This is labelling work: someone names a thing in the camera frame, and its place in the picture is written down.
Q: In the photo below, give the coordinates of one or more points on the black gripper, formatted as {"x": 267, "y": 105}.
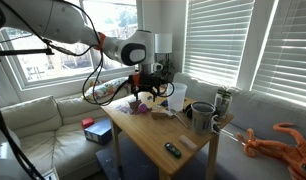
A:
{"x": 153, "y": 85}

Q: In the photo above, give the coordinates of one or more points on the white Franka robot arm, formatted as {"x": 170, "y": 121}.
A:
{"x": 59, "y": 20}

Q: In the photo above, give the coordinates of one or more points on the translucent plastic cup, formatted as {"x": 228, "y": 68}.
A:
{"x": 178, "y": 98}

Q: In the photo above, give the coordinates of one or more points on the green potted houseplant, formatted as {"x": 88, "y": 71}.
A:
{"x": 168, "y": 68}

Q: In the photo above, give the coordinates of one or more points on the light wooden table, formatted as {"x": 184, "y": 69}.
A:
{"x": 149, "y": 133}

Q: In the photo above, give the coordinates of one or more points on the floral pillow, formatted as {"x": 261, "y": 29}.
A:
{"x": 108, "y": 87}

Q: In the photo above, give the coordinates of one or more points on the black round object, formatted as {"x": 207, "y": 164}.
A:
{"x": 187, "y": 111}

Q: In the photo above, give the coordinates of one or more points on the straight floor lamp white shade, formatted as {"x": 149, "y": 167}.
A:
{"x": 164, "y": 43}

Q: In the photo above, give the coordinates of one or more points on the blue cardboard box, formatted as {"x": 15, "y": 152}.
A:
{"x": 99, "y": 131}

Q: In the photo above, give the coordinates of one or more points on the black remote control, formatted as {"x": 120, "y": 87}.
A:
{"x": 173, "y": 150}

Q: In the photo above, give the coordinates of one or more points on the grey metal mug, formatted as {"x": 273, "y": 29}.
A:
{"x": 202, "y": 120}

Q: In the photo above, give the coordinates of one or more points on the small red box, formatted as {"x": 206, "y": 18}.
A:
{"x": 87, "y": 122}

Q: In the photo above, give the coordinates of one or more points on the dark blue rug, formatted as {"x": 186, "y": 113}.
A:
{"x": 133, "y": 166}

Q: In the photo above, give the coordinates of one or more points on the glass jar with plant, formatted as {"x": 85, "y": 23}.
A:
{"x": 223, "y": 103}

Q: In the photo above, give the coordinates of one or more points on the white window blinds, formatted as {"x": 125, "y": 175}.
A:
{"x": 286, "y": 50}
{"x": 216, "y": 40}

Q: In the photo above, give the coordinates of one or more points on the cream leather sofa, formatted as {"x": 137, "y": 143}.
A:
{"x": 36, "y": 113}

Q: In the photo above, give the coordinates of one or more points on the large glass window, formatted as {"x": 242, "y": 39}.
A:
{"x": 36, "y": 66}

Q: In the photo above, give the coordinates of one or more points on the grey fabric sofa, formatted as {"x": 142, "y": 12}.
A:
{"x": 259, "y": 113}

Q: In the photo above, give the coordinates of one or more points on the black horizontal rod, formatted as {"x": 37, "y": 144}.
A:
{"x": 26, "y": 52}

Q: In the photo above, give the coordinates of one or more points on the orange plush squid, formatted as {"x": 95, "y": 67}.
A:
{"x": 283, "y": 153}

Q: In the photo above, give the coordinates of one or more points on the orange wrist mount piece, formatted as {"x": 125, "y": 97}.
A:
{"x": 136, "y": 80}

